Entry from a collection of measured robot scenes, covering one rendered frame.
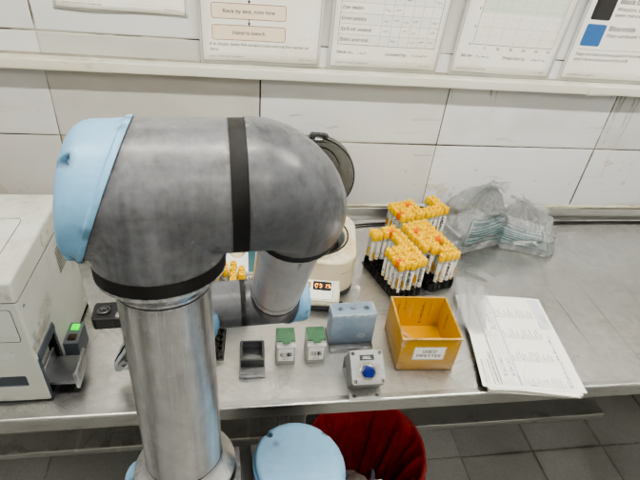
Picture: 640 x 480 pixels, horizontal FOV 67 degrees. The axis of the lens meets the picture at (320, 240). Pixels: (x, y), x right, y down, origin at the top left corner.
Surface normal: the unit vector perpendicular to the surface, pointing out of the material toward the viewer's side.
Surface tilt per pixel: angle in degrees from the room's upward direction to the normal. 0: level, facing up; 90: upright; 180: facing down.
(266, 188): 63
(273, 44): 93
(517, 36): 92
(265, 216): 85
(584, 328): 0
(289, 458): 7
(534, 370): 1
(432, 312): 90
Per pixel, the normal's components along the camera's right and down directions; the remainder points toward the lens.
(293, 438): 0.20, -0.81
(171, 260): 0.48, 0.44
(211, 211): 0.20, 0.39
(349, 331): 0.16, 0.58
